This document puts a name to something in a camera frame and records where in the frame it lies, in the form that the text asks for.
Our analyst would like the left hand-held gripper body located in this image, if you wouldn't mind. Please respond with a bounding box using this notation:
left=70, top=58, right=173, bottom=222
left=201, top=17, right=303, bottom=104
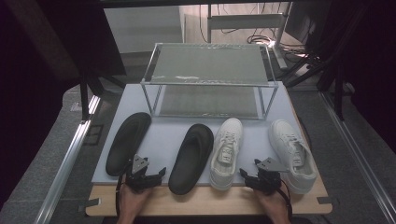
left=124, top=154, right=153, bottom=194

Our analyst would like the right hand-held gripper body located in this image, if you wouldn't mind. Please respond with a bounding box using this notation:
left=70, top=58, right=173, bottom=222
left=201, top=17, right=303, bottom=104
left=252, top=157, right=289, bottom=196

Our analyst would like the white sneaker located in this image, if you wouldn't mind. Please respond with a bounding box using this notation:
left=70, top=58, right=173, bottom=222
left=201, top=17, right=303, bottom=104
left=268, top=119, right=318, bottom=195
left=209, top=117, right=244, bottom=191

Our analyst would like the black slipper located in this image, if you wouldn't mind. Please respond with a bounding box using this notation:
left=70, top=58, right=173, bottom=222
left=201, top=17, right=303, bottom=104
left=168, top=123, right=215, bottom=196
left=105, top=111, right=152, bottom=177

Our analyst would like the metal two-tier shoe rack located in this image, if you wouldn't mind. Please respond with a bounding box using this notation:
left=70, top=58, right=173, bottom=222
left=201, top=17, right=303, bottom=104
left=140, top=42, right=279, bottom=120

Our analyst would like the person's left hand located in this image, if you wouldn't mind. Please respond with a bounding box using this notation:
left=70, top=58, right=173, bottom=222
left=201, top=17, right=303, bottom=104
left=117, top=181, right=153, bottom=224

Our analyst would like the person's right hand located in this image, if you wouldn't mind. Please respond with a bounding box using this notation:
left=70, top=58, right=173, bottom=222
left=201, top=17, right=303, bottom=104
left=253, top=186, right=292, bottom=224

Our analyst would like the pale blue table mat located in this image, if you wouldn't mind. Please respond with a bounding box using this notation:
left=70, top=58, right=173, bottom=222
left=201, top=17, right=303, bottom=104
left=92, top=82, right=302, bottom=187

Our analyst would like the black metal stand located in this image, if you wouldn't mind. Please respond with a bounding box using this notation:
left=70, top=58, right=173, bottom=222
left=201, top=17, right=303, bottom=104
left=78, top=70, right=127, bottom=121
left=283, top=50, right=347, bottom=121

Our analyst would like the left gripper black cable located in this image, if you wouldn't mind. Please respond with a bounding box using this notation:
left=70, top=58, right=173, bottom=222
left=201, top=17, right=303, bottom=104
left=115, top=161, right=134, bottom=218

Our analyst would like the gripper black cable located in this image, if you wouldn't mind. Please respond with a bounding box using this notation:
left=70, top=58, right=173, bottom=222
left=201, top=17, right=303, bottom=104
left=115, top=161, right=134, bottom=218
left=277, top=178, right=294, bottom=220

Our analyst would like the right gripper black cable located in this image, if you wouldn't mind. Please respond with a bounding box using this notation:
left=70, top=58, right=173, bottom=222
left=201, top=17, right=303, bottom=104
left=277, top=178, right=294, bottom=220

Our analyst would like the aluminium floor rail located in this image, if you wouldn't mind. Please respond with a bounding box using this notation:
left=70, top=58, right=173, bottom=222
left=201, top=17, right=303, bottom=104
left=320, top=91, right=396, bottom=224
left=34, top=94, right=101, bottom=224

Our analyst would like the bundle of floor cables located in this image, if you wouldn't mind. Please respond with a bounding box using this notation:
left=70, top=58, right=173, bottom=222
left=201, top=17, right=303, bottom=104
left=247, top=33, right=312, bottom=60

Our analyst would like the white metal desk frame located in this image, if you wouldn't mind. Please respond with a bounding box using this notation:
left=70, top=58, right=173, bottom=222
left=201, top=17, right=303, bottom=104
left=206, top=2, right=294, bottom=71

